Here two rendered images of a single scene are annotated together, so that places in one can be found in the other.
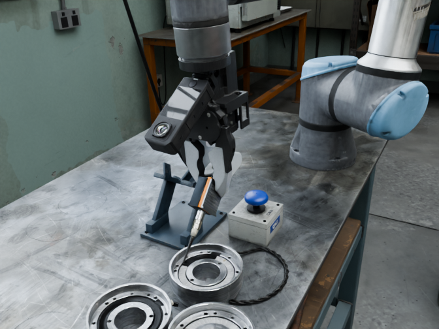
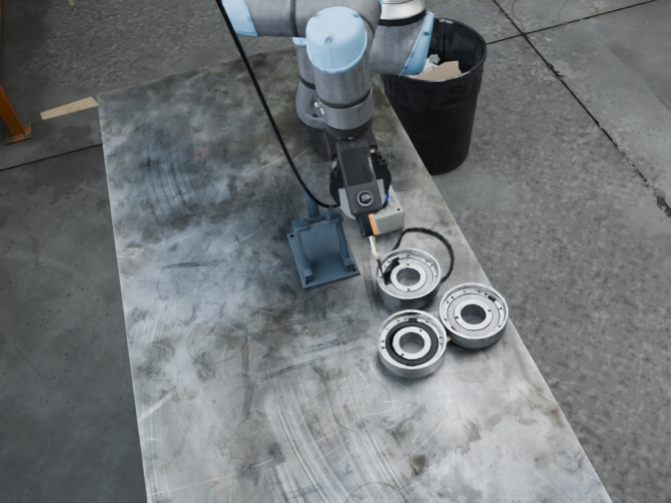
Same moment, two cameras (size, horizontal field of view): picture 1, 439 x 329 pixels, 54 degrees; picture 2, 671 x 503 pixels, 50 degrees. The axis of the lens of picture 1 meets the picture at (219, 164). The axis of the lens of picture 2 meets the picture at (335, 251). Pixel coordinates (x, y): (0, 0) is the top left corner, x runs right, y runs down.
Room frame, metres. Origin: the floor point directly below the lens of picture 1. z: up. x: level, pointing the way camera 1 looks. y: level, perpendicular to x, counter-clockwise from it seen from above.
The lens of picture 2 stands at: (0.03, 0.56, 1.77)
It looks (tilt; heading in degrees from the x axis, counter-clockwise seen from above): 50 degrees down; 320
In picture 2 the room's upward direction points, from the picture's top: 8 degrees counter-clockwise
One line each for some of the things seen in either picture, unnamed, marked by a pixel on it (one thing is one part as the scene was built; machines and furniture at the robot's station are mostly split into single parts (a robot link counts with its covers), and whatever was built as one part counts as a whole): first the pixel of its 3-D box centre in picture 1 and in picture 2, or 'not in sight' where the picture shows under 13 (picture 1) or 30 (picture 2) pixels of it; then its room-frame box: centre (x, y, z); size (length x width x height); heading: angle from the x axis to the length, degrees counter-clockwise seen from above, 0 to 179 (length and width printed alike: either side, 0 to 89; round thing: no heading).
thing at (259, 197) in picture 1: (256, 206); not in sight; (0.63, -0.06, 0.85); 0.04 x 0.04 x 0.05
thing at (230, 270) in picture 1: (206, 276); (408, 279); (0.49, 0.02, 0.82); 0.08 x 0.08 x 0.02
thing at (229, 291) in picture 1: (206, 276); (408, 279); (0.49, 0.02, 0.82); 0.10 x 0.10 x 0.04
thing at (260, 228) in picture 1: (257, 217); (377, 209); (0.63, -0.06, 0.82); 0.08 x 0.07 x 0.05; 150
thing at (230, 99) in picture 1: (211, 96); (351, 141); (0.61, 0.01, 1.05); 0.09 x 0.08 x 0.12; 145
